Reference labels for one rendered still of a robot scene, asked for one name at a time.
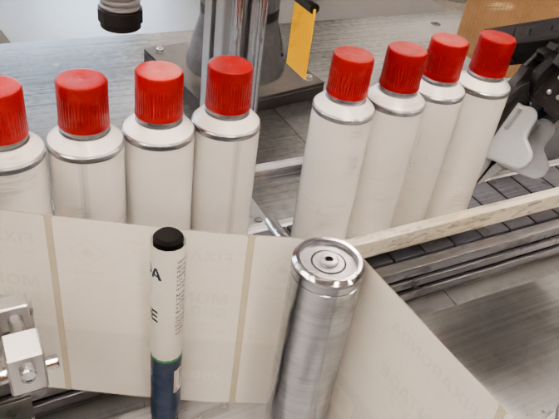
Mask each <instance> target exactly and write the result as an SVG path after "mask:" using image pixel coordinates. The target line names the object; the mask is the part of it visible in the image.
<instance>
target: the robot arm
mask: <svg viewBox="0 0 559 419"><path fill-rule="evenodd" d="M279 13H280V0H270V1H269V9H268V17H267V25H266V33H265V47H264V55H263V62H262V70H261V78H260V86H261V85H264V84H268V83H271V82H272V81H275V80H277V79H278V78H280V77H281V75H282V74H283V72H284V62H285V53H284V48H283V42H282V37H281V33H280V26H279ZM204 17H205V0H200V14H199V17H198V19H197V22H196V25H195V28H194V31H193V33H192V37H191V39H190V41H189V43H188V46H187V53H186V63H187V66H188V67H189V68H190V70H191V71H192V72H194V73H195V74H196V75H197V76H199V77H201V68H202V52H203V35H204ZM484 30H496V31H500V32H505V33H507V34H510V35H511V36H513V37H515V38H516V40H517V45H516V47H515V50H514V52H513V54H512V59H511V61H510V64H509V66H510V65H517V64H521V65H520V67H519V69H518V70H517V72H516V73H515V75H514V76H513V77H512V78H511V79H510V80H509V81H508V83H509V85H510V87H511V93H510V95H509V96H508V98H507V103H506V105H505V107H504V110H503V112H502V116H501V118H500V121H499V123H498V126H497V129H496V132H495V134H494V137H493V139H492V143H491V145H490V148H489V150H488V153H487V156H486V159H485V161H484V163H483V166H482V170H481V172H480V175H479V177H478V179H477V184H481V183H482V182H483V181H485V180H488V179H489V178H491V177H493V176H494V175H495V174H496V173H498V172H499V171H500V170H502V169H507V170H511V171H513V172H516V173H518V174H520V175H525V176H526V177H529V178H532V179H539V178H541V177H543V176H544V175H545V174H546V173H547V172H548V170H549V167H550V164H549V162H548V159H547V157H546V154H545V152H544V146H545V144H546V143H547V142H548V141H549V140H550V139H551V137H552V136H553V134H554V130H555V127H554V124H555V123H556V122H557V121H559V17H555V18H550V19H545V20H539V21H534V22H524V23H518V24H513V25H508V26H503V27H493V28H488V29H484ZM523 64H524V65H523ZM528 102H531V103H532V104H531V106H525V105H526V104H527V103H528Z"/></svg>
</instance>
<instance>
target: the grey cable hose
mask: <svg viewBox="0 0 559 419"><path fill-rule="evenodd" d="M140 2H141V0H100V2H99V4H97V15H98V21H99V22H100V26H101V28H102V29H104V30H106V31H108V32H113V33H118V34H127V33H132V32H136V31H138V30H139V29H141V24H142V23H143V10H142V6H141V4H140Z"/></svg>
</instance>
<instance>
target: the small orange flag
mask: <svg viewBox="0 0 559 419"><path fill-rule="evenodd" d="M318 11H319V5H318V4H317V3H316V2H314V1H312V0H294V11H293V17H292V24H291V30H290V37H289V48H288V55H287V61H286V63H287V64H288V65H289V66H290V67H291V68H292V69H293V70H294V71H295V72H297V73H298V74H299V75H300V76H301V77H302V78H303V79H306V73H307V68H308V63H309V53H310V47H311V42H312V36H313V30H314V20H315V15H316V13H317V12H318Z"/></svg>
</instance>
